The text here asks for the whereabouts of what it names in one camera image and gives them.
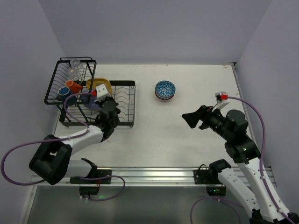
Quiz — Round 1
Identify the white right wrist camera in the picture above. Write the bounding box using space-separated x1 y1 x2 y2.
212 91 229 112

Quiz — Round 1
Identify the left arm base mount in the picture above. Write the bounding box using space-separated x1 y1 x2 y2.
70 169 112 198

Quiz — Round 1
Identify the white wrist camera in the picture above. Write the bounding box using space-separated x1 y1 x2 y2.
212 91 229 112
95 84 112 102

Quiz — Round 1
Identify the blue mug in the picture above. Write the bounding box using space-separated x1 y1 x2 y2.
57 86 77 105

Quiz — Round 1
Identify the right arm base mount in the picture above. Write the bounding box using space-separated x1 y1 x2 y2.
193 164 227 197

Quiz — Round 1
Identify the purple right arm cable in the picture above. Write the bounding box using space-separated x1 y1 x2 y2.
189 94 299 224

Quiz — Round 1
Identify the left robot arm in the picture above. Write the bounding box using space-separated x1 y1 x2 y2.
29 97 121 185

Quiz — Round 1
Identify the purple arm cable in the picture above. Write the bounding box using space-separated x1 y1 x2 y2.
0 90 126 202
189 94 299 224

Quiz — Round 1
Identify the purple plastic plate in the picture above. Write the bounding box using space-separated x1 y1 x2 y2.
81 95 100 110

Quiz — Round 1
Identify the red-inside blue-outside bowl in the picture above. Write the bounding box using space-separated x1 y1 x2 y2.
155 92 175 101

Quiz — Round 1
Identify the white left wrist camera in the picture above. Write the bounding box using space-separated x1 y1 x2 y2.
95 84 112 102

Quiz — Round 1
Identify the yellow plastic plate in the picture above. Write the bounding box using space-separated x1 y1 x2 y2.
85 78 113 95

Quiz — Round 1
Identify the blue triangle pattern bowl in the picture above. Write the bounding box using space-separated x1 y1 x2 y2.
155 80 176 97

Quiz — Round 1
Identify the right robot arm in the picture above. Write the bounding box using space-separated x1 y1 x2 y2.
182 105 299 224

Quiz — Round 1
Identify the black wire dish rack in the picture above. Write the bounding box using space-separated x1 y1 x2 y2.
44 56 136 127

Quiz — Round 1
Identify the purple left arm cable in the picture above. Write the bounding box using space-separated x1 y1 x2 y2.
0 90 126 202

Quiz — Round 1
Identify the aluminium table rail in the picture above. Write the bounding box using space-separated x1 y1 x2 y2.
30 166 276 187

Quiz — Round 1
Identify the orange mug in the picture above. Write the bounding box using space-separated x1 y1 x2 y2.
65 80 83 94

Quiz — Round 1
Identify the clear drinking glass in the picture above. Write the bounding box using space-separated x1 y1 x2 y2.
68 68 84 81
70 58 84 71

